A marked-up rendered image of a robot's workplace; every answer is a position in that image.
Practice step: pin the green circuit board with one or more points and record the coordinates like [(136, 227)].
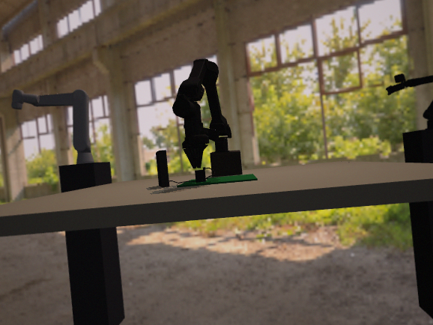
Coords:
[(216, 180)]

